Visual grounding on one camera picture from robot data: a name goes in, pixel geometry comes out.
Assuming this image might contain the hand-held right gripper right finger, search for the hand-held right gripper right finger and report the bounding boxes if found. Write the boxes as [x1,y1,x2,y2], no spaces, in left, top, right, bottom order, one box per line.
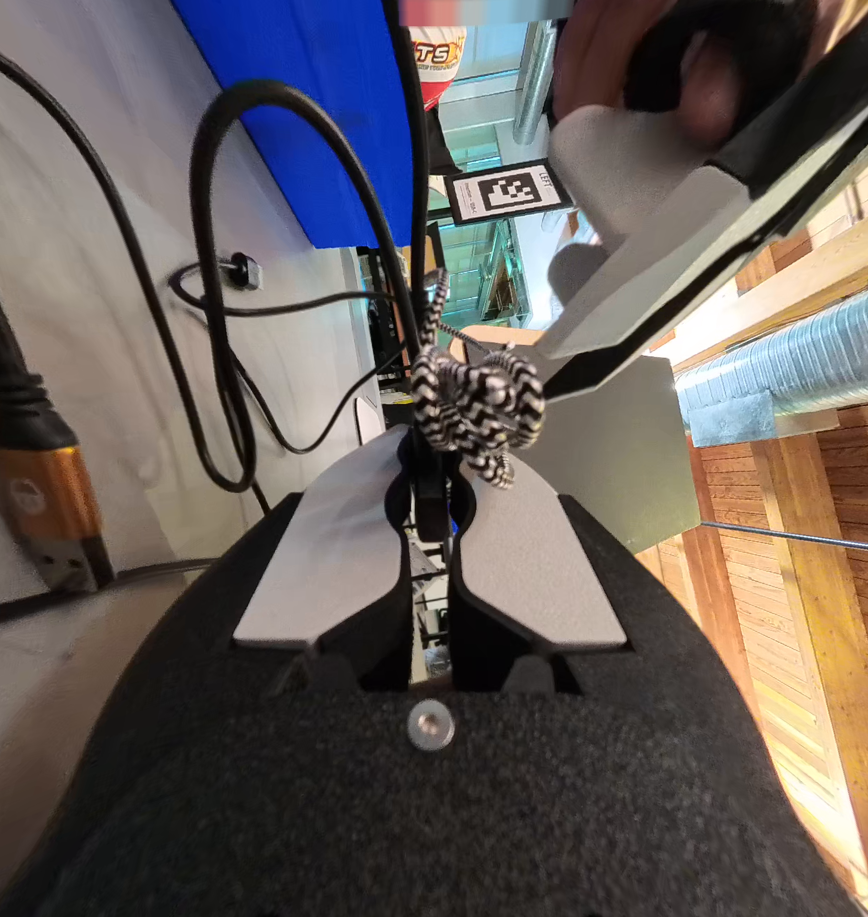
[447,458,628,653]

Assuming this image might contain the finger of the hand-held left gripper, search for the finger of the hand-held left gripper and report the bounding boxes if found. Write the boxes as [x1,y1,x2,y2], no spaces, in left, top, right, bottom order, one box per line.
[536,100,868,402]

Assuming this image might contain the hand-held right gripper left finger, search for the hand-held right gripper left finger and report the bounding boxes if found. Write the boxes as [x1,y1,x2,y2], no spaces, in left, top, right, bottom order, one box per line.
[232,426,415,651]

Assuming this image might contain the grey usb hub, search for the grey usb hub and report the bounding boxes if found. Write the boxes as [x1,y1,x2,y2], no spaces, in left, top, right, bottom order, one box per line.
[405,430,455,545]

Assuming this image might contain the braided cable silver plug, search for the braided cable silver plug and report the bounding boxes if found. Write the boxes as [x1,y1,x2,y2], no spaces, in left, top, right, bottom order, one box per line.
[405,268,547,491]

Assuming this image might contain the black cable orange plugs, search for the black cable orange plugs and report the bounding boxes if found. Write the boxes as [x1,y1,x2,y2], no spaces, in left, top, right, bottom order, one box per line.
[0,39,435,628]

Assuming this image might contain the thin black usb cable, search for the thin black usb cable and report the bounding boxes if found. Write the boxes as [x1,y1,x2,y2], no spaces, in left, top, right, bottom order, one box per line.
[168,251,413,456]

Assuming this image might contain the blue plastic bin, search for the blue plastic bin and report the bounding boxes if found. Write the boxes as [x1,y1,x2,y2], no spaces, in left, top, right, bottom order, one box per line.
[170,0,417,250]

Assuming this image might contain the person's left hand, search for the person's left hand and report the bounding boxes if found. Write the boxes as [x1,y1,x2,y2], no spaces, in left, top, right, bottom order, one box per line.
[554,0,737,148]

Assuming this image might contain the thin metal rod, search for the thin metal rod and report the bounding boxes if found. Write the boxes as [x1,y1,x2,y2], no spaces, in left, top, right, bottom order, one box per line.
[699,522,868,554]

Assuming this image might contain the silver air duct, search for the silver air duct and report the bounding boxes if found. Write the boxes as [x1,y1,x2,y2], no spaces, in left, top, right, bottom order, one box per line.
[674,283,868,448]
[513,21,558,144]

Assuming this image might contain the white wall sign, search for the white wall sign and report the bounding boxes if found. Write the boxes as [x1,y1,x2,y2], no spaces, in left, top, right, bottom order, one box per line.
[445,159,574,226]

